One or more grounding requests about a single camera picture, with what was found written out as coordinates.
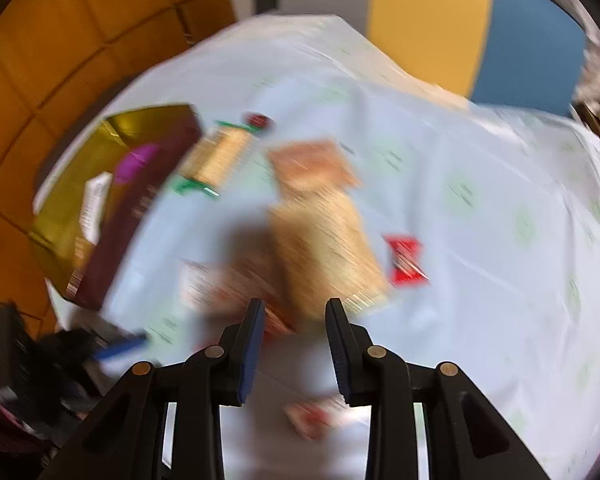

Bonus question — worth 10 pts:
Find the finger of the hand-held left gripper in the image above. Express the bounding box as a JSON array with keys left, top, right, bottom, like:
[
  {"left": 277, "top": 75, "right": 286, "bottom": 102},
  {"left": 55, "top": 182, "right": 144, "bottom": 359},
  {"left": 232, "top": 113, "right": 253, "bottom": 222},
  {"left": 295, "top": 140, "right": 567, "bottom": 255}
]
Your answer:
[{"left": 91, "top": 330, "right": 149, "bottom": 362}]

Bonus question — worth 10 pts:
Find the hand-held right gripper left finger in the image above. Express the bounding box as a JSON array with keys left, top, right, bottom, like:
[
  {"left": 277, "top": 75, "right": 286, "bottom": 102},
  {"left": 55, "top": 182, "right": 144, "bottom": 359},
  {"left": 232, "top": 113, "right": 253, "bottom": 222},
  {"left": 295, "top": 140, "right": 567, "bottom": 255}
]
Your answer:
[{"left": 37, "top": 298, "right": 267, "bottom": 480}]

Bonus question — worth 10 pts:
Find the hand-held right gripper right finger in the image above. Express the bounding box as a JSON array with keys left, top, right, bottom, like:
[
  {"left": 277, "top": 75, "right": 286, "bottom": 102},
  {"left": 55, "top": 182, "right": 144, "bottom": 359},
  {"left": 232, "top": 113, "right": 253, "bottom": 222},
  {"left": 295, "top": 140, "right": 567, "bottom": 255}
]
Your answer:
[{"left": 325, "top": 298, "right": 551, "bottom": 480}]

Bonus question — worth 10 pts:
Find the large golden pastry packet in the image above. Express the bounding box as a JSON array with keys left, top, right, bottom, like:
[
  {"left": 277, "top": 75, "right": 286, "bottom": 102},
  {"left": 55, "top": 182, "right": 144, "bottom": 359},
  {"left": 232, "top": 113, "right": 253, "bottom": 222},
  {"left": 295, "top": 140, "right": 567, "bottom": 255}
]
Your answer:
[{"left": 267, "top": 192, "right": 393, "bottom": 323}]

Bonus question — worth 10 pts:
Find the maroon and gold gift box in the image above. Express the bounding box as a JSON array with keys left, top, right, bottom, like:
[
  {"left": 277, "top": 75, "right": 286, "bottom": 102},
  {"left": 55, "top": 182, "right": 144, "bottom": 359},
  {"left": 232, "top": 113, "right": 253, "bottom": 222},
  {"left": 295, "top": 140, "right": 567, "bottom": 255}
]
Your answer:
[{"left": 30, "top": 104, "right": 203, "bottom": 311}]

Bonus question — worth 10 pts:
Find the cracker packet with green ends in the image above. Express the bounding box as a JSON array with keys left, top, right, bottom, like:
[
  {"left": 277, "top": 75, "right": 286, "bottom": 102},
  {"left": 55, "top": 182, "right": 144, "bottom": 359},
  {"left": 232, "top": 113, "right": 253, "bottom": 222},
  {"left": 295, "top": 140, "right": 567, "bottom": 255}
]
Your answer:
[{"left": 172, "top": 121, "right": 261, "bottom": 200}]

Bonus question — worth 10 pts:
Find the pink floral candy packet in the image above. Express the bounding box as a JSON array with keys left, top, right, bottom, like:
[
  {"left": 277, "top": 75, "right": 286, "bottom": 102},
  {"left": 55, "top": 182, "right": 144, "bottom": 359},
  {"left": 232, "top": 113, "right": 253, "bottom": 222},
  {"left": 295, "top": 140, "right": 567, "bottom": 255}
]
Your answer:
[{"left": 282, "top": 395, "right": 356, "bottom": 441}]

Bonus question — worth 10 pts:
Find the red and white snack packet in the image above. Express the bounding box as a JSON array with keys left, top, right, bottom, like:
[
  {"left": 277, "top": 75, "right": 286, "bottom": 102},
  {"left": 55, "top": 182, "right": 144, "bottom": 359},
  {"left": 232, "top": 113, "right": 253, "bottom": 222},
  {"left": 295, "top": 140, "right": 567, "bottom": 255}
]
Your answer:
[{"left": 180, "top": 255, "right": 296, "bottom": 336}]

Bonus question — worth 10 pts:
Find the bright red candy wrapper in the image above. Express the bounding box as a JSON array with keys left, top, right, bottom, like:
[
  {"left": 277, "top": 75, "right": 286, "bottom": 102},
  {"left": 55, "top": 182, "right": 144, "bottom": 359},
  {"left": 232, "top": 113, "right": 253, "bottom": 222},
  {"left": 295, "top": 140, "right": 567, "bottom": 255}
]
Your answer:
[{"left": 382, "top": 234, "right": 431, "bottom": 288}]

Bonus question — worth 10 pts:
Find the white tablecloth with green faces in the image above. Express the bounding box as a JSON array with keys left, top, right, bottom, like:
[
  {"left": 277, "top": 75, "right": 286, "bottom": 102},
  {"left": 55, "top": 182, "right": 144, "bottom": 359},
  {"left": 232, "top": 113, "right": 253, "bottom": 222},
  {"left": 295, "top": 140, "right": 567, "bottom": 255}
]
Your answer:
[{"left": 32, "top": 12, "right": 600, "bottom": 480}]

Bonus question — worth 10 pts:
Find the white paper card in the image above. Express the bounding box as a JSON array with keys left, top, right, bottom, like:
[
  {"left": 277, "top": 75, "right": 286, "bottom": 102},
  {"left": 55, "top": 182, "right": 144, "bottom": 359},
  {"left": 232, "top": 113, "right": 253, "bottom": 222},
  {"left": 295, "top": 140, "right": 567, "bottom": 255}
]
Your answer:
[{"left": 80, "top": 172, "right": 113, "bottom": 238}]

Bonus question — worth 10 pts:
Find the purple packet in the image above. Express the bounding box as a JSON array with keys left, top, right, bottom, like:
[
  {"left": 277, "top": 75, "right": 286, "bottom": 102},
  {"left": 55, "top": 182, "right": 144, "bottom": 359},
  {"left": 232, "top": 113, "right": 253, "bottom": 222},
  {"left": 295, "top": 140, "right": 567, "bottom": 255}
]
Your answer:
[{"left": 117, "top": 142, "right": 161, "bottom": 186}]

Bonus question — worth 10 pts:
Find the orange layered pastry packet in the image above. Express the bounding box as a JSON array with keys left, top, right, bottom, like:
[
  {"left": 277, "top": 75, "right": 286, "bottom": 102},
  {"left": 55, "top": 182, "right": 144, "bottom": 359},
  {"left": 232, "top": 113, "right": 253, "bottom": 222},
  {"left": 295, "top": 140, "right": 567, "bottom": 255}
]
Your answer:
[{"left": 267, "top": 139, "right": 363, "bottom": 198}]

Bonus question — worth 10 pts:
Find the small dark red candy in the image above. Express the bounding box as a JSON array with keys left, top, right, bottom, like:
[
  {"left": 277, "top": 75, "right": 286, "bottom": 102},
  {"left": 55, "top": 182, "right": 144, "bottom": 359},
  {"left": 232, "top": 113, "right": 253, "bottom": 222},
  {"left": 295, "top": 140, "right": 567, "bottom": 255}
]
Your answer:
[{"left": 242, "top": 112, "right": 273, "bottom": 133}]

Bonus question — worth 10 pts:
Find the yellow panel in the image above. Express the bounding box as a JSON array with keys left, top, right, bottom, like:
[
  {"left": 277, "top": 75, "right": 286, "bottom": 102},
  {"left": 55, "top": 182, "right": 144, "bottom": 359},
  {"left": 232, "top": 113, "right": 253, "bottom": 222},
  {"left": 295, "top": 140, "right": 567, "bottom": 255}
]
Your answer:
[{"left": 367, "top": 0, "right": 496, "bottom": 98}]

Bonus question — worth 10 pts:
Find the blue chair backrest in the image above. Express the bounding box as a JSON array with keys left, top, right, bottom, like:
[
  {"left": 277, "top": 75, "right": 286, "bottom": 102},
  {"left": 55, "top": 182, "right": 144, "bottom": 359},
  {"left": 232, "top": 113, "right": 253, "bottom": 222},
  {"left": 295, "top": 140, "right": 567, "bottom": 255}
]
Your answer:
[{"left": 472, "top": 0, "right": 588, "bottom": 118}]

